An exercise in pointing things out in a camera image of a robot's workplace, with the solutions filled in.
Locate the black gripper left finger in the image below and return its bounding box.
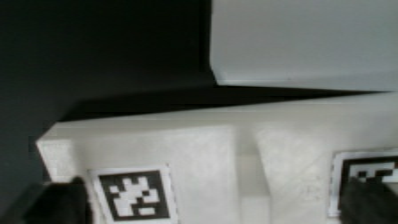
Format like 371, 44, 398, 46
0, 176, 95, 224

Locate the white cabinet box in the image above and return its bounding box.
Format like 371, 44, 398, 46
209, 0, 398, 91

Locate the white door panel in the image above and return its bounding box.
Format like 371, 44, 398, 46
37, 92, 398, 224

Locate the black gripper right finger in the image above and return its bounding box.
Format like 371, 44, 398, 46
339, 178, 398, 224

